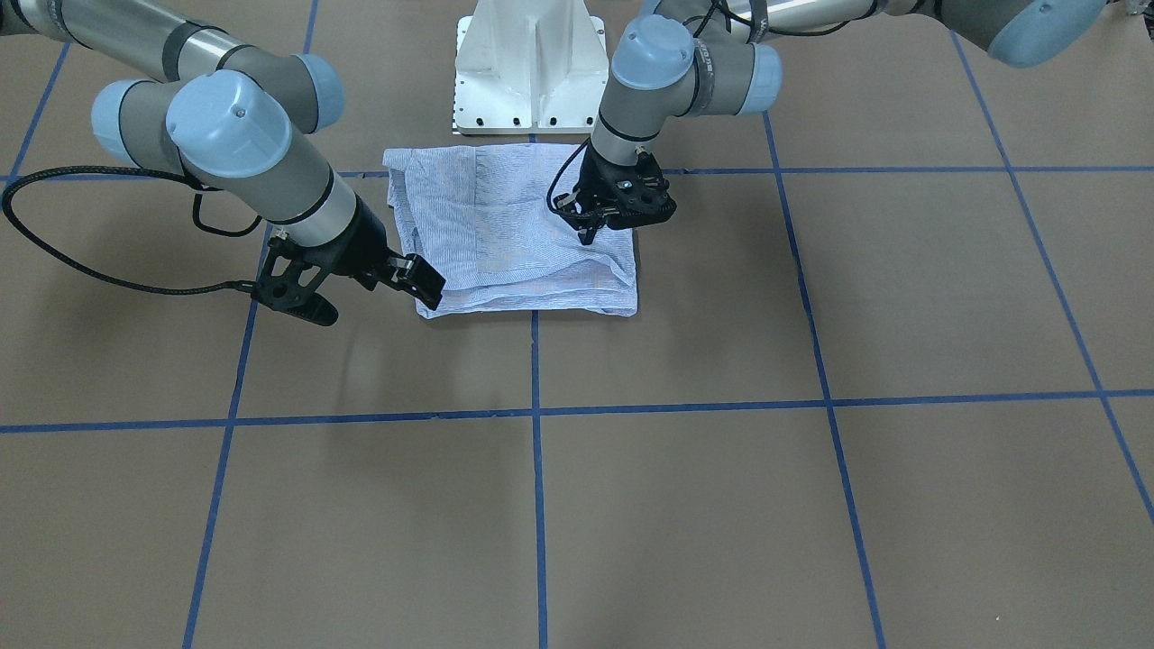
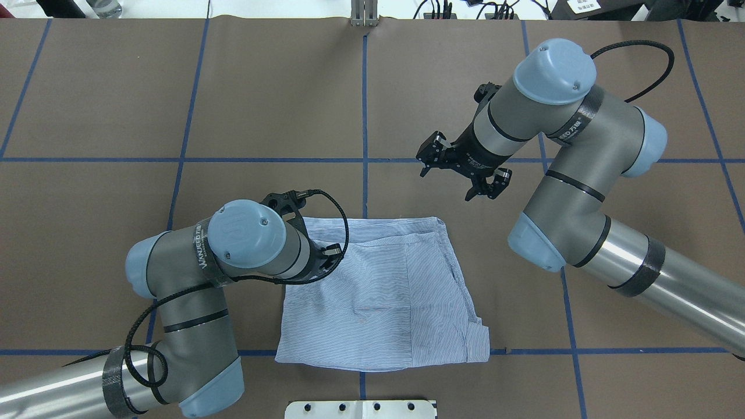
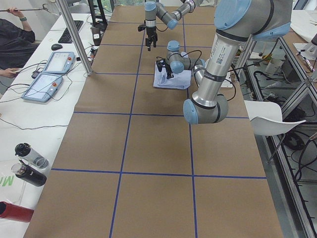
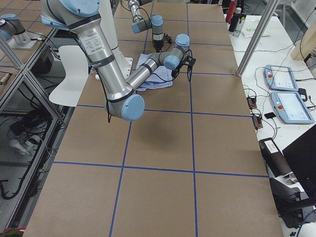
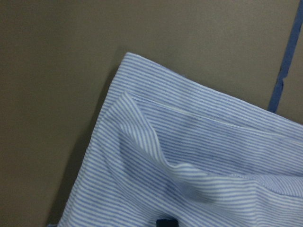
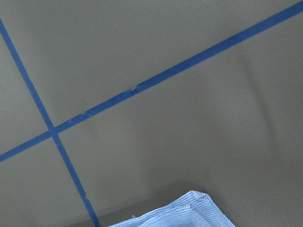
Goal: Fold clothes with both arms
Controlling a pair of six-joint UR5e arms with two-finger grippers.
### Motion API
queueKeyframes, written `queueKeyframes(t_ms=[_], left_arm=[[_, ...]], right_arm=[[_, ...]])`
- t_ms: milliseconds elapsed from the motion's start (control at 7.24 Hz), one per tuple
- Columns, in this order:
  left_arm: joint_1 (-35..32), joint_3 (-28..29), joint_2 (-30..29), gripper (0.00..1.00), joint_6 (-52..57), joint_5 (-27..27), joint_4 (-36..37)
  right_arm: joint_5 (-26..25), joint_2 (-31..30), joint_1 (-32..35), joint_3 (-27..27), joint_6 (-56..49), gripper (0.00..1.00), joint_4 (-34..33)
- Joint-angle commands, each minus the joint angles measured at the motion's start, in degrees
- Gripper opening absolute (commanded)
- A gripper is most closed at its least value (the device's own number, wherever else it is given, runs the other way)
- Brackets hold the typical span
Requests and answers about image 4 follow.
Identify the black monitor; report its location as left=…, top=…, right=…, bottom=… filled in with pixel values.
left=282, top=126, right=316, bottom=197

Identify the teach pendant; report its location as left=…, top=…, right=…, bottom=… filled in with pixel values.
left=263, top=65, right=298, bottom=91
left=270, top=91, right=315, bottom=124

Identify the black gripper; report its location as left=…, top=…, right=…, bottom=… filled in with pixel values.
left=171, top=50, right=196, bottom=81
left=152, top=34, right=172, bottom=52

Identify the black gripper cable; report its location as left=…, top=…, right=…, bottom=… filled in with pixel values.
left=98, top=49, right=196, bottom=124

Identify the lower teach pendant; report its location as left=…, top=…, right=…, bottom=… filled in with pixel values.
left=270, top=91, right=315, bottom=124

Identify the red water bottle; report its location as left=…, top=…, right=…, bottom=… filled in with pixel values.
left=225, top=0, right=237, bottom=23

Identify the black water bottle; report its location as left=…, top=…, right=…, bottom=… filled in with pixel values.
left=229, top=7, right=242, bottom=32

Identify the white chair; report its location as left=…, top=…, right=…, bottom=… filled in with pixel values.
left=49, top=45, right=89, bottom=107

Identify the aluminium frame post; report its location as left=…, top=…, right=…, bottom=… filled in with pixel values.
left=236, top=0, right=279, bottom=77

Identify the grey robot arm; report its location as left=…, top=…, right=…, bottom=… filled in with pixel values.
left=41, top=0, right=196, bottom=121
left=127, top=0, right=172, bottom=52

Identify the upper teach pendant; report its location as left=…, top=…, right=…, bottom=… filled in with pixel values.
left=263, top=65, right=298, bottom=91

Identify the white green printed bag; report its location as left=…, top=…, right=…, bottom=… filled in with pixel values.
left=241, top=19, right=259, bottom=38

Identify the clear bottle with black lid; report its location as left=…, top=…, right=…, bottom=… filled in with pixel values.
left=233, top=13, right=246, bottom=37

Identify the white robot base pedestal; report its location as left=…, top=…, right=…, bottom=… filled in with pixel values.
left=99, top=0, right=133, bottom=79

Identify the black box with white label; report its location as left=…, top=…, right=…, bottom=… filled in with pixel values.
left=258, top=138, right=292, bottom=177

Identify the blue striped button-up shirt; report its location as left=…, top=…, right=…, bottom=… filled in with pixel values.
left=137, top=66, right=173, bottom=91

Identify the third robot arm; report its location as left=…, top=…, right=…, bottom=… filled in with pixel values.
left=0, top=13, right=172, bottom=52

